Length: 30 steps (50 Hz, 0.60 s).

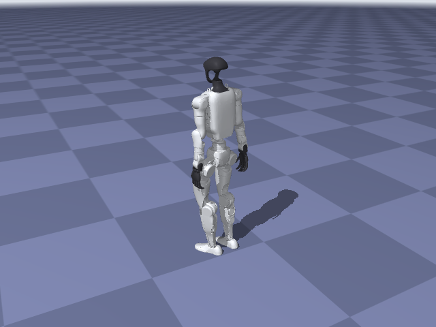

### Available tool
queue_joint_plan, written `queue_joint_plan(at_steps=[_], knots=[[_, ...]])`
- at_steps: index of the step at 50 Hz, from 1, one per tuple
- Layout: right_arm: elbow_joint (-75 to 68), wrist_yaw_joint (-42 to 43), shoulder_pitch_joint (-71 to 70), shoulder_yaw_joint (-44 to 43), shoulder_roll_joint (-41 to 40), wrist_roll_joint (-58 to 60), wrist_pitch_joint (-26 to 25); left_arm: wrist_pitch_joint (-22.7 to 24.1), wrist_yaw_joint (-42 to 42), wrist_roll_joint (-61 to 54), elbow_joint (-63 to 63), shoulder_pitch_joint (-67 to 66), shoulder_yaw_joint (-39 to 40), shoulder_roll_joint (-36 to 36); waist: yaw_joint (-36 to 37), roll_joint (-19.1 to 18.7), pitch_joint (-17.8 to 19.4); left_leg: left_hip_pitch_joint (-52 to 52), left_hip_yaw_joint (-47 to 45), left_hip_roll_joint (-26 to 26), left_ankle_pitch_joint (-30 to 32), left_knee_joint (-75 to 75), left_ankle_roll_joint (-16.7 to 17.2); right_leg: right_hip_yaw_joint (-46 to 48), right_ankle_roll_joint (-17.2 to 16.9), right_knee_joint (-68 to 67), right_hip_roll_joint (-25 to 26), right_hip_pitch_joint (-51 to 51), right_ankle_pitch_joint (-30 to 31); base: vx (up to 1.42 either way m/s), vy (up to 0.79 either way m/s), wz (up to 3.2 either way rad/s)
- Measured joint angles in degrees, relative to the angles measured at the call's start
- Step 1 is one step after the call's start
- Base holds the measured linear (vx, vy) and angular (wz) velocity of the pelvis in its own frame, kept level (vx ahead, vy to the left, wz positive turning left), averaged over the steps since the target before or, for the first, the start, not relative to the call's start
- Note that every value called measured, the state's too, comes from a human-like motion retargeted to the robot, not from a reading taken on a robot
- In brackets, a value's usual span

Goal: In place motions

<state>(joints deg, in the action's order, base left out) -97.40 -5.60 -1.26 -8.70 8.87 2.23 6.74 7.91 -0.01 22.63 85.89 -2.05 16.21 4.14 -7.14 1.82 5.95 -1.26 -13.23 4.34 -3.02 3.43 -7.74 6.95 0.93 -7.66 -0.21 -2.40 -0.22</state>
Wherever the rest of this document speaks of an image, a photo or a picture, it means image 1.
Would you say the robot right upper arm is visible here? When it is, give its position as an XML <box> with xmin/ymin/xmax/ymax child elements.
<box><xmin>231</xmin><ymin>87</ymin><xmax>243</xmax><ymax>126</ymax></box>

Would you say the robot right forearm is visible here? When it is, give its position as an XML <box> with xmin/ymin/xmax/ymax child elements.
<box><xmin>234</xmin><ymin>121</ymin><xmax>248</xmax><ymax>151</ymax></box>

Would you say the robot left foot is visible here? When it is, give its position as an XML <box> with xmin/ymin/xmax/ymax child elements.
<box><xmin>195</xmin><ymin>243</ymin><xmax>223</xmax><ymax>255</ymax></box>

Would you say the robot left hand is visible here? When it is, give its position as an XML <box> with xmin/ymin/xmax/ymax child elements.
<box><xmin>191</xmin><ymin>163</ymin><xmax>204</xmax><ymax>189</ymax></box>

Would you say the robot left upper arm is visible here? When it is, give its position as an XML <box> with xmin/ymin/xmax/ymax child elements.
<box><xmin>191</xmin><ymin>95</ymin><xmax>209</xmax><ymax>140</ymax></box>

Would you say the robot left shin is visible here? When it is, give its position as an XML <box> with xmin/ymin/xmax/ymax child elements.
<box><xmin>200</xmin><ymin>206</ymin><xmax>217</xmax><ymax>248</ymax></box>

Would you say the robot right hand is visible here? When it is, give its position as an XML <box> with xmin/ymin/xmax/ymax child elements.
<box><xmin>235</xmin><ymin>144</ymin><xmax>248</xmax><ymax>172</ymax></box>

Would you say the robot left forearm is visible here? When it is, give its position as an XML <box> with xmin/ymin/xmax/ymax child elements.
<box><xmin>191</xmin><ymin>131</ymin><xmax>205</xmax><ymax>169</ymax></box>

